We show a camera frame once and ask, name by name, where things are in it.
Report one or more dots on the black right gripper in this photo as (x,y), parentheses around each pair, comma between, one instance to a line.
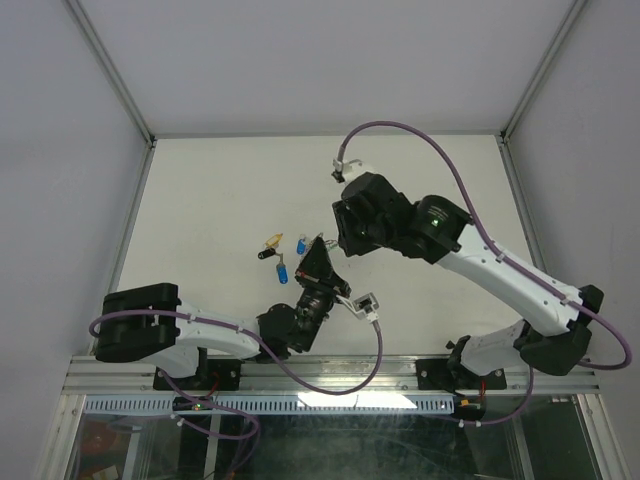
(348,242)

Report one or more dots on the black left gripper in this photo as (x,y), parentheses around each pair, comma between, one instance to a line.
(315,271)

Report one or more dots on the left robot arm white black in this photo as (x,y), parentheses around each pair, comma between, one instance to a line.
(151,324)

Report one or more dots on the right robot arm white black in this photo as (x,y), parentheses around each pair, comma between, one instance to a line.
(552,335)

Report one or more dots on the black key tag with keys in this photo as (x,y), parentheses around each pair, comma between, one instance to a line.
(267,253)

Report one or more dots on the blue key tag upper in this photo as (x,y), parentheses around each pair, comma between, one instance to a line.
(301,246)

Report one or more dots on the blue key tag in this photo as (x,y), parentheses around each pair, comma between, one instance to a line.
(301,246)
(282,274)

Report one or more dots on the blue key tag lower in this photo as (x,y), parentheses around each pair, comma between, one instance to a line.
(282,274)

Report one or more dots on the silver key on lower blue tag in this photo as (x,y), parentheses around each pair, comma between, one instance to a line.
(281,260)

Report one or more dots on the yellow key tag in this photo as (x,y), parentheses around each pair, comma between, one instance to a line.
(274,241)

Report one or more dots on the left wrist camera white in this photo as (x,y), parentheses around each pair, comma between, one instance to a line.
(364,307)

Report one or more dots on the aluminium frame post right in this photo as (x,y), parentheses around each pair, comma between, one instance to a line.
(545,66)

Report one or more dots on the aluminium frame post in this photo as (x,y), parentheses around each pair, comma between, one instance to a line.
(545,66)
(95,44)

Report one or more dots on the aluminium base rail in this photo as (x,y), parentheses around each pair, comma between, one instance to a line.
(408,374)

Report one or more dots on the white cable duct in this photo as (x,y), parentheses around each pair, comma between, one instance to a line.
(298,403)

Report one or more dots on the aluminium frame post left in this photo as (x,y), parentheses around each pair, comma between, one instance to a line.
(95,44)

